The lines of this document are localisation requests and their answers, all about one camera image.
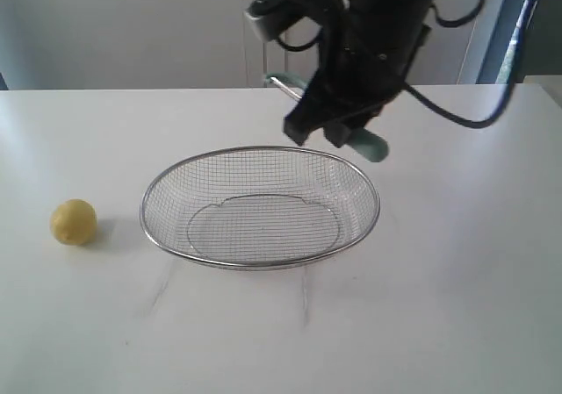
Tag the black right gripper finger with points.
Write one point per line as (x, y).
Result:
(309, 113)
(341, 124)

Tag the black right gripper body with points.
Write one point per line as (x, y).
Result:
(368, 53)

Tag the green handled peeler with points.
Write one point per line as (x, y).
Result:
(369, 145)

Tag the yellow lemon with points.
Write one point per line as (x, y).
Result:
(74, 223)

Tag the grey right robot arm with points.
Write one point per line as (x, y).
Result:
(366, 49)

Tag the white cabinet doors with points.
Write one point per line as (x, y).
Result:
(137, 44)

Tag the metal wire mesh basket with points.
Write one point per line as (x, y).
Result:
(259, 207)

